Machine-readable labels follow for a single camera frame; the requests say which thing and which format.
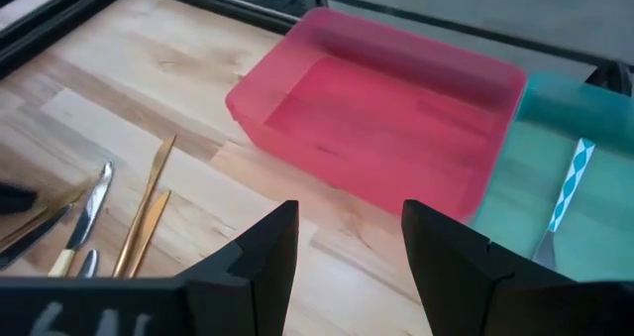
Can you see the wooden chopstick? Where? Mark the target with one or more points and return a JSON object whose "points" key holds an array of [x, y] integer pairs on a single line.
{"points": [[153, 222]]}

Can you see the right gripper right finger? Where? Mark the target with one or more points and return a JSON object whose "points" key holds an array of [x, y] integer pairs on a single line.
{"points": [[446, 276]]}

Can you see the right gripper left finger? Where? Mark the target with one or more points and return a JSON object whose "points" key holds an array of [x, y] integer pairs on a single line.
{"points": [[257, 276]]}

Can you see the red plastic tray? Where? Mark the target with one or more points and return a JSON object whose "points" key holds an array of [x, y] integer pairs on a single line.
{"points": [[376, 113]]}

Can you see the wooden chopsticks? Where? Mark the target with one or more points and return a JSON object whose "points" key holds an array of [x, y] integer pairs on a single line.
{"points": [[54, 202]]}

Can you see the teal plastic tray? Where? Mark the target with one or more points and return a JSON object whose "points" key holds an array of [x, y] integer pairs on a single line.
{"points": [[525, 177]]}

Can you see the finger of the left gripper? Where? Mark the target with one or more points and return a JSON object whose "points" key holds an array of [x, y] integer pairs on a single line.
{"points": [[15, 198]]}

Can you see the gold cutlery piece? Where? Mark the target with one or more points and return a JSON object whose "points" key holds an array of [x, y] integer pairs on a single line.
{"points": [[148, 192]]}

